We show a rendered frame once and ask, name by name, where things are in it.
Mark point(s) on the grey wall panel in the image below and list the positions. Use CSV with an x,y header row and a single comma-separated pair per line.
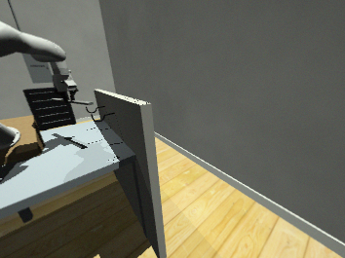
x,y
133,123

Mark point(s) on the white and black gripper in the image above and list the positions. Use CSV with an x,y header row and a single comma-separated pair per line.
x,y
61,88

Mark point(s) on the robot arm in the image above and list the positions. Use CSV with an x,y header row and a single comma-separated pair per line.
x,y
42,50

